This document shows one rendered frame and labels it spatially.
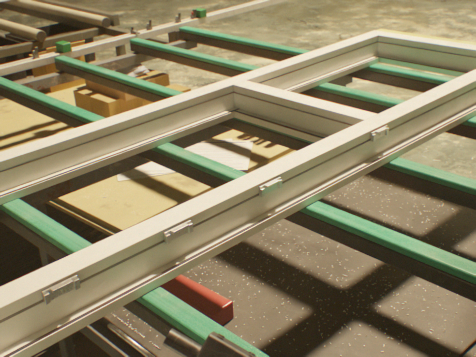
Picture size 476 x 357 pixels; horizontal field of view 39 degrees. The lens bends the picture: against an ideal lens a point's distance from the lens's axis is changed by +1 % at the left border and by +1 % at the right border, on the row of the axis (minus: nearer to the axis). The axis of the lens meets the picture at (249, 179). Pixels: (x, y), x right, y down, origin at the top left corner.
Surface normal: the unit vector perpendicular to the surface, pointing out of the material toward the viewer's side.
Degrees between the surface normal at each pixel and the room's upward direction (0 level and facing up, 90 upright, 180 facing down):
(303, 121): 90
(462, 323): 0
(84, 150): 90
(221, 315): 90
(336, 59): 90
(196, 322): 0
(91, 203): 0
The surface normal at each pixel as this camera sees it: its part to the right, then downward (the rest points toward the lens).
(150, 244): 0.69, 0.28
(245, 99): -0.72, 0.33
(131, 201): -0.05, -0.90
